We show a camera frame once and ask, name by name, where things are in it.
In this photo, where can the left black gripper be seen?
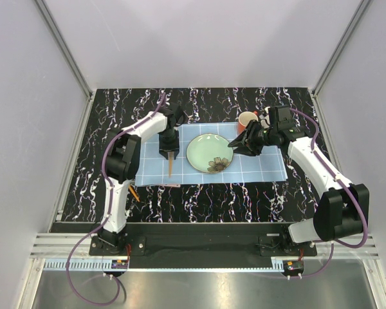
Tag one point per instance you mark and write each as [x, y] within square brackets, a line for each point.
[164, 149]

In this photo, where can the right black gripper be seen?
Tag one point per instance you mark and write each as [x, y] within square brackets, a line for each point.
[246, 141]

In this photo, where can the orange plastic fork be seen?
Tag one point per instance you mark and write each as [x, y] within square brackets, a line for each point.
[170, 159]

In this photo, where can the orange mug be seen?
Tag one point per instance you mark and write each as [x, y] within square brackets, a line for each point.
[244, 119]

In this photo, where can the blue checked placemat cloth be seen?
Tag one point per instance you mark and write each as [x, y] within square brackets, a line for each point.
[153, 170]

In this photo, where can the green floral plate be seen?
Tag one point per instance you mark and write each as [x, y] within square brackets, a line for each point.
[209, 153]

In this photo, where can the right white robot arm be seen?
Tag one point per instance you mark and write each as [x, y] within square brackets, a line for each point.
[341, 215]

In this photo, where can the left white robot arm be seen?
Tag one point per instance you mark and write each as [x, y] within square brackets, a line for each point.
[121, 162]

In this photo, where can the orange plastic spoon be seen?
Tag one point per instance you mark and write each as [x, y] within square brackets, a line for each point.
[134, 193]

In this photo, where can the left control board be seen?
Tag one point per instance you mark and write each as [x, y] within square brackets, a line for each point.
[120, 264]

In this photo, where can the control board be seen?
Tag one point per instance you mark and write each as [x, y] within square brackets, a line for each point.
[120, 264]
[294, 266]

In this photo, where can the right control board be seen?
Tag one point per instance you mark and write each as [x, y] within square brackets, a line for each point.
[294, 266]

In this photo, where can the pink handled knife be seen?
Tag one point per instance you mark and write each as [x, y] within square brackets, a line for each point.
[171, 185]

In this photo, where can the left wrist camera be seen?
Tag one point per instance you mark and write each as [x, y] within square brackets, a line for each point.
[175, 115]

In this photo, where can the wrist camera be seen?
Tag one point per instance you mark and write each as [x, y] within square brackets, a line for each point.
[175, 115]
[278, 118]

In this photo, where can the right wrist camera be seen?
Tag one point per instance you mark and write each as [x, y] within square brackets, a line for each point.
[278, 118]

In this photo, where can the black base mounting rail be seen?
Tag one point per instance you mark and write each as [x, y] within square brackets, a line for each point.
[161, 261]

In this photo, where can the left aluminium frame post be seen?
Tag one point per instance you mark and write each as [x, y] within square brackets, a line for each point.
[63, 47]

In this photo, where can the aluminium frame post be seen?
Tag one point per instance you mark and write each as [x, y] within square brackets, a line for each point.
[350, 29]
[63, 47]

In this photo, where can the front aluminium rail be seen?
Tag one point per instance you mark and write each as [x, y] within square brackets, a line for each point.
[227, 246]

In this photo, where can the right aluminium frame post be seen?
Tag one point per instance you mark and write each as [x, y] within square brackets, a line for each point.
[350, 29]

